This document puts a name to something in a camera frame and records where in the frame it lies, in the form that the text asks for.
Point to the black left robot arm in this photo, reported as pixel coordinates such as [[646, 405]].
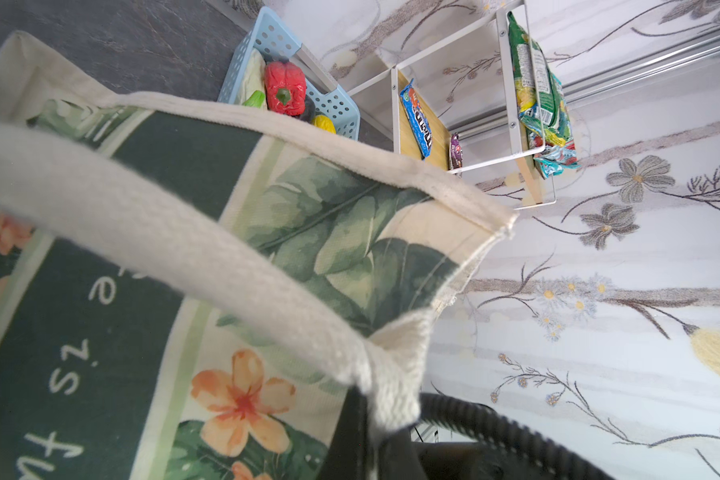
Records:
[[499, 448]]

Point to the blue candy bag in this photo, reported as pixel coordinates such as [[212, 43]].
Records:
[[417, 119]]

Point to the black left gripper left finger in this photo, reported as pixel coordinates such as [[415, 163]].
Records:
[[347, 456]]

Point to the purple candy bag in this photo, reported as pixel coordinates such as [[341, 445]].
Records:
[[455, 153]]

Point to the yellow squash toy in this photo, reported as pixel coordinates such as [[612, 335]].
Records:
[[324, 123]]

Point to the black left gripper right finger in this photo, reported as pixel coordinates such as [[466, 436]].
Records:
[[397, 458]]

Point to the blue plastic basket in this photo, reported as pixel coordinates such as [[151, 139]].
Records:
[[271, 40]]

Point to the canvas tote bag floral print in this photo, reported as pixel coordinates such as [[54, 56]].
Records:
[[189, 289]]

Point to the teal snack packet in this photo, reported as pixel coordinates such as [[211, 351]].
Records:
[[554, 160]]

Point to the red bell pepper toy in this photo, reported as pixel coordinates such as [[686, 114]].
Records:
[[285, 88]]

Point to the green snack packet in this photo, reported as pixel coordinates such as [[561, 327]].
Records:
[[539, 99]]

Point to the white wire wooden shelf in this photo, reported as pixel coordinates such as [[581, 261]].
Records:
[[465, 85]]

